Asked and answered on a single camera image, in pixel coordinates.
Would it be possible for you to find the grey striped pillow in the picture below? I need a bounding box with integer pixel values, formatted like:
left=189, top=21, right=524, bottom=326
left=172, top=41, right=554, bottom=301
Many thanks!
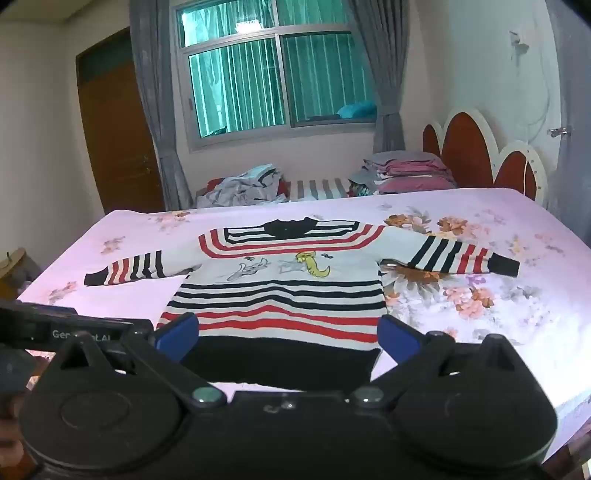
left=284, top=178, right=352, bottom=200

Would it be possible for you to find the window with green blinds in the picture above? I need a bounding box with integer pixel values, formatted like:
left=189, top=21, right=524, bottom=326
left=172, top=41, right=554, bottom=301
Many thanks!
left=171, top=0, right=384, bottom=151

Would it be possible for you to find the red and white scalloped headboard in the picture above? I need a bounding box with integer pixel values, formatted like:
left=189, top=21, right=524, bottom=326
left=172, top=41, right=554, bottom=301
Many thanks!
left=422, top=108, right=549, bottom=206

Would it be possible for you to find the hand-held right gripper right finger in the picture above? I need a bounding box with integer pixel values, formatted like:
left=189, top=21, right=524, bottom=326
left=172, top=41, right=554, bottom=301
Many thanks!
left=348, top=315, right=532, bottom=410

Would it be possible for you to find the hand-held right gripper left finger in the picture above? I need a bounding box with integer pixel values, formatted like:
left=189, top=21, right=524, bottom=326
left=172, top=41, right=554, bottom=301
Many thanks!
left=58, top=313, right=228, bottom=410

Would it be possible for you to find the grey curtain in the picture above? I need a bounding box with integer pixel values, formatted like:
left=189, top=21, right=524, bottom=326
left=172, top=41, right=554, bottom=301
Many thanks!
left=348, top=0, right=411, bottom=155
left=128, top=0, right=195, bottom=210

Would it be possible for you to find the bed with pink floral sheet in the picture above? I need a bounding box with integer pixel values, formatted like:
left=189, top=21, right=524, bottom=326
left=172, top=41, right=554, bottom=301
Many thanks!
left=16, top=187, right=591, bottom=462

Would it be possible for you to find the striped knit sweater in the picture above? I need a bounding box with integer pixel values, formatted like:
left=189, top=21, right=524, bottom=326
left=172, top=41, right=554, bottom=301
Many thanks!
left=84, top=218, right=522, bottom=393

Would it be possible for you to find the white wall cable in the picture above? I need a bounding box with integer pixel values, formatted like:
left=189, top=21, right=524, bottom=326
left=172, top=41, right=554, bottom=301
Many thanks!
left=525, top=46, right=557, bottom=136

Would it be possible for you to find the pile of grey clothes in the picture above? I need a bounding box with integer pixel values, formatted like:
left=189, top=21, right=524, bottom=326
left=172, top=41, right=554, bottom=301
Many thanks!
left=196, top=164, right=289, bottom=208

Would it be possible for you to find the brown wooden door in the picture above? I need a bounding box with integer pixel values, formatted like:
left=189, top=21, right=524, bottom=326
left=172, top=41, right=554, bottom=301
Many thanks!
left=76, top=27, right=166, bottom=215

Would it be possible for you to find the teal cloth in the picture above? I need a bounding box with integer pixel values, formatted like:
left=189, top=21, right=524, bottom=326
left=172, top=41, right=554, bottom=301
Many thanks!
left=336, top=102, right=378, bottom=120

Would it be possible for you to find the stack of folded pink clothes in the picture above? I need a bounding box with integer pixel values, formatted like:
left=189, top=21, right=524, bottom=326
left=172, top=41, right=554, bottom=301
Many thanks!
left=362, top=150, right=458, bottom=195

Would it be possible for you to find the wooden cabinet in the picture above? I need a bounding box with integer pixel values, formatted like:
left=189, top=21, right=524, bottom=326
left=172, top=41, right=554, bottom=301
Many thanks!
left=0, top=248, right=29, bottom=301

